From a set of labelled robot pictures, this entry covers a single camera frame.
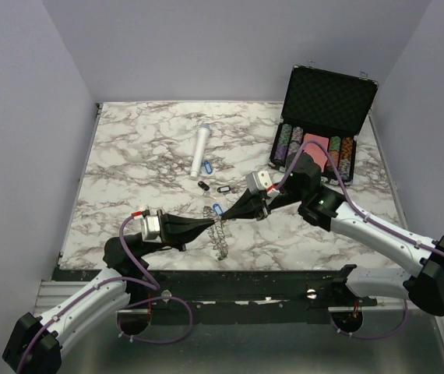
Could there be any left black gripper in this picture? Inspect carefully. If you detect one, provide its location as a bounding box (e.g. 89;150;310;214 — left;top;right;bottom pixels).
140;208;214;257

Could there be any large metal keyring disc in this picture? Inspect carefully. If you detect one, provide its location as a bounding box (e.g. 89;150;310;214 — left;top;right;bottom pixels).
203;206;229;261

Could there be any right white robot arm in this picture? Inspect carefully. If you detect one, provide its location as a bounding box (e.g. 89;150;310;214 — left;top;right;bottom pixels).
221;153;444;316

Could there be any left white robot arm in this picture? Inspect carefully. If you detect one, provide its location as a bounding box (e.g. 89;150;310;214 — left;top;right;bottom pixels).
2;210;215;373

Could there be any black key tag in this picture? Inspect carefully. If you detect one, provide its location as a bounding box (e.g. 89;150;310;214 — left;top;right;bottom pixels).
217;185;232;193

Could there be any blue key tag near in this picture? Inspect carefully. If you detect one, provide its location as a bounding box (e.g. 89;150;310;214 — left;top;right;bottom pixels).
212;203;224;217

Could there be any blue key tag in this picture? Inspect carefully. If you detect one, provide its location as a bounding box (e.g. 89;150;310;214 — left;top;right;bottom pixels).
203;161;213;175
212;203;224;217

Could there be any black key fob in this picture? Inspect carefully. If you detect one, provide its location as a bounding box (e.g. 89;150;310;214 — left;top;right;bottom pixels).
198;181;210;191

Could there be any blue key tag far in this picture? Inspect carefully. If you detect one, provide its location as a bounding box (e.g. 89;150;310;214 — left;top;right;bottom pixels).
203;161;213;175

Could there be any pink playing card deck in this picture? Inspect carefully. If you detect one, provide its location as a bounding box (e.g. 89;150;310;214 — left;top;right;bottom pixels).
303;133;329;171

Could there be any white microphone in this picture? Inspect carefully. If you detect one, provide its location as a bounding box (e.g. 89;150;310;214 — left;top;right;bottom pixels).
189;124;211;179

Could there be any black poker chip case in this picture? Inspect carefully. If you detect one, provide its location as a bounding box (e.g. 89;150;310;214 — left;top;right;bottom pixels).
268;65;379;184

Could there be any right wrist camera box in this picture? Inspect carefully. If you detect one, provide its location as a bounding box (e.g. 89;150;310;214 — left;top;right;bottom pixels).
245;171;280;198

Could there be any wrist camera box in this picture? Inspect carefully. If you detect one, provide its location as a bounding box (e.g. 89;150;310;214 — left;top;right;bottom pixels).
245;171;280;198
139;210;161;242

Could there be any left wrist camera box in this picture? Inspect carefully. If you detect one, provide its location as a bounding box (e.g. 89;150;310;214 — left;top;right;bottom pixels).
139;210;161;242

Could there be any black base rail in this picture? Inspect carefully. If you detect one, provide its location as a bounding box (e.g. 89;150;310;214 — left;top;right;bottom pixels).
52;268;379;326

